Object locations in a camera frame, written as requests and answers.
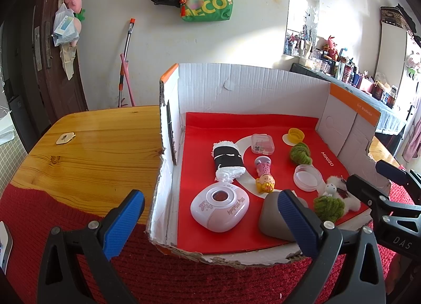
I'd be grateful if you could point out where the red MINISO bag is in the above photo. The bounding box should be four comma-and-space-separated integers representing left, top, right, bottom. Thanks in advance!
176, 112, 370, 254

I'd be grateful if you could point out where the white plush bunny clip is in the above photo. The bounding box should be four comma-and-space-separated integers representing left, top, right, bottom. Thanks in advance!
316, 175, 362, 214

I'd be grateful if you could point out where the red knitted mat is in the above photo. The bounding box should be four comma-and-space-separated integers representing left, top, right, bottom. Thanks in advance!
0, 169, 417, 304

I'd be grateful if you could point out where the pink hanging garment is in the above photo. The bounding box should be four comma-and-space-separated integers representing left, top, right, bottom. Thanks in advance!
403, 112, 421, 163

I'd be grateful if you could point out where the red-handled mop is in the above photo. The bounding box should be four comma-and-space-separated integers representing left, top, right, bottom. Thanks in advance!
118, 18, 137, 107

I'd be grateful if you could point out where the red plush toy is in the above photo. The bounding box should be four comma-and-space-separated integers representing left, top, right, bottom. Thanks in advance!
325, 36, 339, 59

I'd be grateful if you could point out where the orange cardboard box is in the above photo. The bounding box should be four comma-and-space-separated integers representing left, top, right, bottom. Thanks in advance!
145, 62, 392, 268

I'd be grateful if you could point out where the pink round device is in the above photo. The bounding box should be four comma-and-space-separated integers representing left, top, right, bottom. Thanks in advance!
190, 182, 251, 233

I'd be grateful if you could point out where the black and white cloth roll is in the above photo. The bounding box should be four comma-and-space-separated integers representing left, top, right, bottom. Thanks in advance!
211, 139, 247, 182

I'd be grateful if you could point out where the pink doll toy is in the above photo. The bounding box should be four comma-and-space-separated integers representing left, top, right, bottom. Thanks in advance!
254, 156, 276, 193

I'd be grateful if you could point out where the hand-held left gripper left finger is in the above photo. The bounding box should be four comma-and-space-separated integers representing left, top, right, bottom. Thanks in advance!
37, 189, 146, 304

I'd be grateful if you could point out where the grey makeup case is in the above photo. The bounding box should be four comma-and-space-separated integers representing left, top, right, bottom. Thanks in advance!
258, 190, 310, 242

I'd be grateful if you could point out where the yellow bottle cap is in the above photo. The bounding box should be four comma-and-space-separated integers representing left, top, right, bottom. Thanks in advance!
283, 128, 305, 145

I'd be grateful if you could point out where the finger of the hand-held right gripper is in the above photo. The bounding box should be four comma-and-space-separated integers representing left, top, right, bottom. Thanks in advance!
346, 174, 421, 218
375, 159, 421, 190

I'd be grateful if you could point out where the wall mirror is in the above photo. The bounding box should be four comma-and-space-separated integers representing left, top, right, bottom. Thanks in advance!
283, 0, 320, 59

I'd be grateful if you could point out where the dark brown door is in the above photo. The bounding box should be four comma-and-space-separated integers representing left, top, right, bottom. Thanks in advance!
0, 0, 89, 127

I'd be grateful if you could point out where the row of cosmetic bottles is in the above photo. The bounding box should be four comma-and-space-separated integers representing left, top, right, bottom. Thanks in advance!
285, 23, 400, 109

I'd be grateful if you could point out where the white plush toy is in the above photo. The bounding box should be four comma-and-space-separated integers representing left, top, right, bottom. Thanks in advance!
405, 51, 421, 78

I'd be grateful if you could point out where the side table with blue cloth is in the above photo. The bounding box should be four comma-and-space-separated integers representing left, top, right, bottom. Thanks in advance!
290, 62, 407, 134

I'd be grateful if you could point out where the clear round lid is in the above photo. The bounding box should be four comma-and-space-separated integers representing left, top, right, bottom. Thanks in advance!
293, 164, 323, 191

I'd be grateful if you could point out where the small clear plastic box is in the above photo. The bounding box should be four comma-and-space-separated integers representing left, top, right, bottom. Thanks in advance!
250, 134, 275, 155

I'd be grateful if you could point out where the peach plush toy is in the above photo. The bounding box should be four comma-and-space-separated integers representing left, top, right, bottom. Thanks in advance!
71, 8, 87, 43

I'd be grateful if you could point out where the leopard print bag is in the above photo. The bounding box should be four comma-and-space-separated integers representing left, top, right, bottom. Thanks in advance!
380, 3, 417, 32

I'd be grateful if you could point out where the clear plastic bag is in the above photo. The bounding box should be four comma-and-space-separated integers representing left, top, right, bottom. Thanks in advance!
53, 3, 81, 46

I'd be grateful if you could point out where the pink stick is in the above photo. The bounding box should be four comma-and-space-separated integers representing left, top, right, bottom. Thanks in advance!
120, 53, 136, 107

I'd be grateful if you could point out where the green yarn scrunchie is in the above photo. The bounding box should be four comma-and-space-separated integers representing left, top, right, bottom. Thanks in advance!
289, 142, 313, 165
312, 195, 346, 224

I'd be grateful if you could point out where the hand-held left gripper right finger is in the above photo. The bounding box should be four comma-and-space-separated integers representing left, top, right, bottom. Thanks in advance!
277, 189, 386, 304

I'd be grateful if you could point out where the white cloth bag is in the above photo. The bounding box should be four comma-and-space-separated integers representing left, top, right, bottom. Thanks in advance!
60, 43, 79, 80

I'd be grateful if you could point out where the white wardrobe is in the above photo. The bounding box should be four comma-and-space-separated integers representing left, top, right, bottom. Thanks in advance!
375, 21, 421, 110

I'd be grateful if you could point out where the beige table sticker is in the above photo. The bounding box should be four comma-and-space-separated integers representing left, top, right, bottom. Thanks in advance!
55, 131, 76, 144

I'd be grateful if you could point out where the white flat device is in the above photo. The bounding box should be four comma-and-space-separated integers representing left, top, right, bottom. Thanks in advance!
0, 221, 14, 275

